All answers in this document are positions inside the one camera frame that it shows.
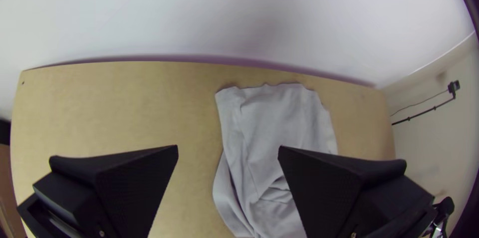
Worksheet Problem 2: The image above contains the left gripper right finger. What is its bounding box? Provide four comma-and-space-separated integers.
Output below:
277, 145, 437, 238

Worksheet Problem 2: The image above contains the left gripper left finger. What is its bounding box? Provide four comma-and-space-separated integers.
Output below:
16, 145, 179, 238

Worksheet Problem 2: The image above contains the grey t-shirt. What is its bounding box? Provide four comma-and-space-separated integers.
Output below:
212, 82, 339, 238

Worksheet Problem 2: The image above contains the black camera stand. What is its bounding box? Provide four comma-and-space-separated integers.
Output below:
391, 89, 457, 126

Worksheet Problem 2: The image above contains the black cable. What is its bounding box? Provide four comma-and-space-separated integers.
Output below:
390, 89, 451, 117

